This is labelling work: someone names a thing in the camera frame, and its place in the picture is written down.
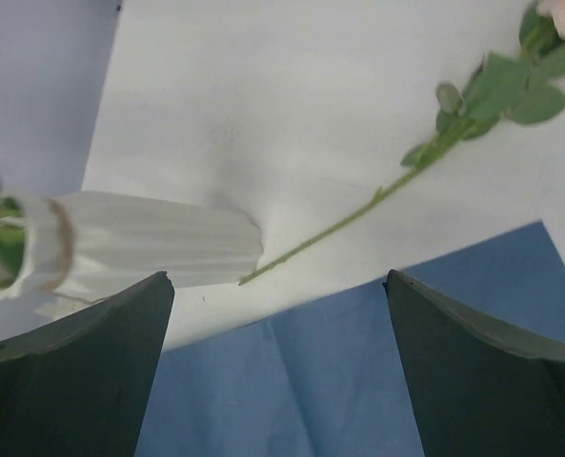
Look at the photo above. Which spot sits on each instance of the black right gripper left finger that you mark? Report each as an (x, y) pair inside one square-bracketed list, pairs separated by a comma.
[(80, 385)]

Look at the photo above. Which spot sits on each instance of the blue wrapping paper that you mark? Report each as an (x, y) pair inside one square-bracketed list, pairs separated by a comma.
[(325, 378)]

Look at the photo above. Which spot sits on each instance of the white ribbed ceramic vase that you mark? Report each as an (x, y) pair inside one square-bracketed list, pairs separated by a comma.
[(85, 247)]

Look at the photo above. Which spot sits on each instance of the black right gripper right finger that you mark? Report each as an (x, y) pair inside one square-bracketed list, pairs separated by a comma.
[(479, 386)]

